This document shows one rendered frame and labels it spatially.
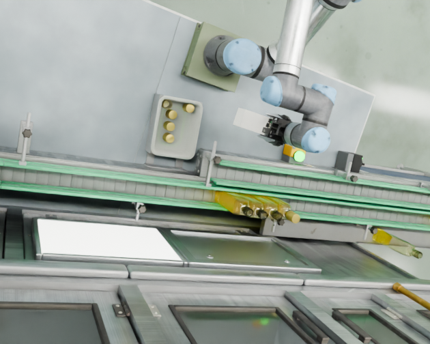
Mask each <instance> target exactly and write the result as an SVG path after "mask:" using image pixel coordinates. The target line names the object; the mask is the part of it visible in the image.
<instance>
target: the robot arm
mask: <svg viewBox="0 0 430 344"><path fill-rule="evenodd" d="M350 1H351V2H353V3H357V2H360V1H362V0H287V5H286V8H285V15H284V19H283V25H282V29H281V35H280V39H279V40H275V41H273V42H271V43H270V45H269V46H268V47H267V48H266V47H263V46H260V45H257V44H255V43H254V42H253V41H251V40H248V39H245V38H238V39H235V38H232V37H231V36H228V35H218V36H216V37H214V38H212V39H211V40H210V41H209V42H208V43H207V44H206V46H205V49H204V52H203V60H204V63H205V66H206V67H207V69H208V70H209V71H210V72H211V73H212V74H215V75H216V76H230V75H232V74H234V73H236V74H240V75H242V76H247V77H249V78H253V79H255V80H258V81H262V82H263V84H262V86H261V89H260V97H261V99H262V100H263V101H264V102H266V103H268V104H271V105H273V106H278V107H281V108H284V109H288V110H291V111H295V112H297V113H301V114H304V115H303V117H302V123H299V122H292V121H291V119H290V118H289V116H287V115H279V114H269V113H266V115H267V116H270V118H271V119H270V118H269V120H268V123H267V124H266V127H267V128H265V127H263V130H262V132H263V133H265V134H264V135H262V134H260V135H258V137H260V138H262V139H264V140H265V141H267V142H268V143H271V144H273V145H274V146H277V147H278V146H281V145H283V144H288V145H290V146H293V147H292V148H293V149H295V148H296V147H297V148H299V149H303V150H304V151H306V152H310V153H314V154H319V153H322V152H324V151H325V150H327V148H328V146H329V144H330V134H329V132H328V131H327V126H328V122H329V119H330V115H331V112H332V108H333V106H334V102H335V99H336V89H335V88H333V87H329V86H327V85H322V84H318V83H314V84H313V85H312V87H311V88H308V87H305V86H301V85H299V84H298V81H299V77H300V71H301V67H302V60H303V56H304V50H305V47H306V45H307V44H308V43H309V42H310V41H311V40H312V39H313V38H314V36H315V35H316V34H317V32H318V31H319V30H320V29H321V28H322V27H323V26H324V25H325V23H326V22H327V21H328V19H329V18H330V17H331V16H332V15H333V14H334V13H335V12H336V10H342V9H344V8H345V7H346V6H347V5H348V3H349V2H350Z"/></svg>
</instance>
